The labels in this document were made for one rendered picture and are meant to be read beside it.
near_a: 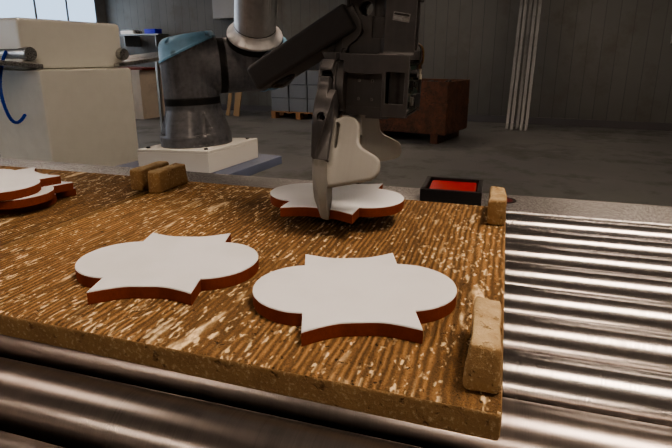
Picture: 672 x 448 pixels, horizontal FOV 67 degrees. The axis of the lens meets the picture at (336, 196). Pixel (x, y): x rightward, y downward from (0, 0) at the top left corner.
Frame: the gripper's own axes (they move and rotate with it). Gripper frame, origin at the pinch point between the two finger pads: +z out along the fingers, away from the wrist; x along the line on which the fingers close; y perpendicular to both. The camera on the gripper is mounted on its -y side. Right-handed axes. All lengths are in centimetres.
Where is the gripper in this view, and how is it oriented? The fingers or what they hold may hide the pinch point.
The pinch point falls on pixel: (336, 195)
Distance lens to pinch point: 51.1
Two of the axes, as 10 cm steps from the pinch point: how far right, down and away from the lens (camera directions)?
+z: -0.3, 9.6, 2.7
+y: 9.5, 1.1, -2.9
